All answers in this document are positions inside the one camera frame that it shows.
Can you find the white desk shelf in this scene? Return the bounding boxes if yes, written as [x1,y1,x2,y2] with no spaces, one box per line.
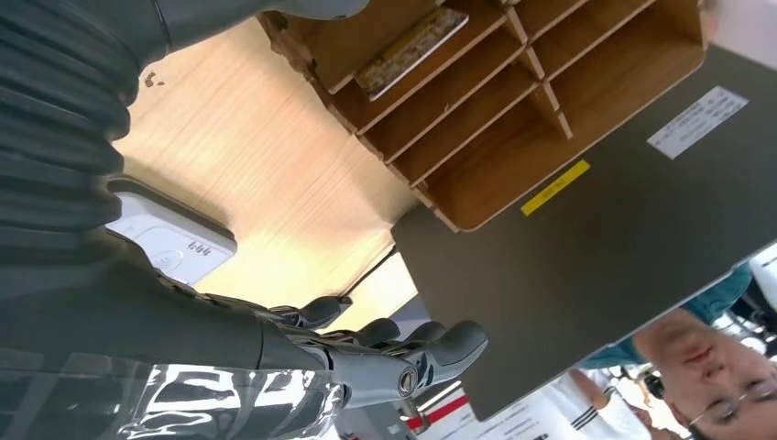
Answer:
[706,0,777,69]

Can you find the grey laptop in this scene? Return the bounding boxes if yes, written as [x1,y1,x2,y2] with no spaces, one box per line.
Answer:
[391,43,777,424]

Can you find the bystander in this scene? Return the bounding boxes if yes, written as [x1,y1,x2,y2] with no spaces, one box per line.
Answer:
[542,364,681,440]

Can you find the gold patterned room key card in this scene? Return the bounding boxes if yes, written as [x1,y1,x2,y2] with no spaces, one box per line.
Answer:
[354,5,470,103]

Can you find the white poster with red stripe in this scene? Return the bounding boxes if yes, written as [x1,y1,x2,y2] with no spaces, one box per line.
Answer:
[397,388,551,440]

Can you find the person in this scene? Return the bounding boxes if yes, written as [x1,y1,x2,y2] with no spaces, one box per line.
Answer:
[576,260,777,440]

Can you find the grey white card reader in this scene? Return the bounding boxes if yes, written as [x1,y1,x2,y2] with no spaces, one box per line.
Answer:
[104,176,239,287]

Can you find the wooden card organizer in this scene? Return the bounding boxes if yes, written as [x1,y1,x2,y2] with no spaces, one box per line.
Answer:
[257,0,710,234]

